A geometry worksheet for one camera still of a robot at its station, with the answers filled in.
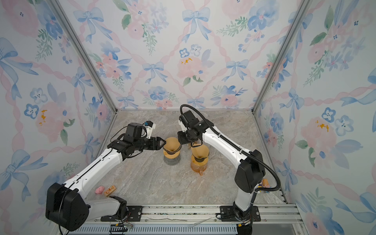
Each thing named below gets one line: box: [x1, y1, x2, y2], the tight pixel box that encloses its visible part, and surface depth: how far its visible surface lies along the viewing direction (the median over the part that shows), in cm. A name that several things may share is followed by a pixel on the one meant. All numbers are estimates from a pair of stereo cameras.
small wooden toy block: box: [103, 185, 117, 197], surface depth 82 cm
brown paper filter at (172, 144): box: [163, 137, 181, 152], surface depth 83 cm
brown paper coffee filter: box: [191, 143, 210, 159], surface depth 83 cm
